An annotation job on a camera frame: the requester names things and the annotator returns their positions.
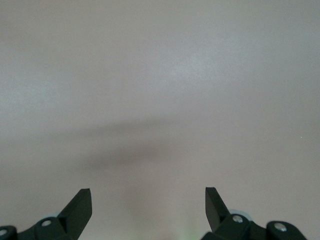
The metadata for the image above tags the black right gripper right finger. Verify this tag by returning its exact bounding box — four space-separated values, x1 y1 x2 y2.
200 186 308 240

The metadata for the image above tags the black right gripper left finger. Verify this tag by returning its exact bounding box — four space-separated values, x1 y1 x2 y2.
0 188 93 240

